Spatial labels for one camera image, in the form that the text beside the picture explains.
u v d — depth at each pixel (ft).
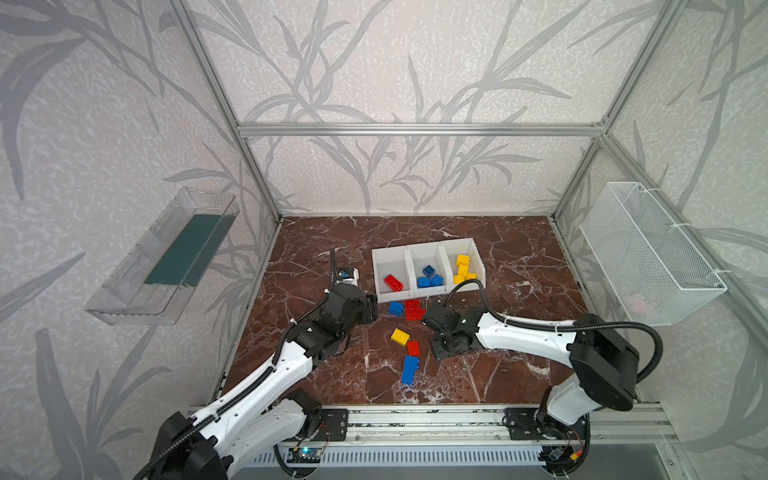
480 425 2.47
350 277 2.29
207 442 1.29
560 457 2.42
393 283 3.25
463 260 3.40
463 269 3.31
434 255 3.46
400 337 2.84
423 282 3.26
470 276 3.33
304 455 2.32
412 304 3.07
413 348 2.79
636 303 2.38
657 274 2.00
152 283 2.07
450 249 3.45
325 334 1.91
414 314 3.10
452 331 2.06
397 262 3.44
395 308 3.07
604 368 1.42
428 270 3.34
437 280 3.21
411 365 2.71
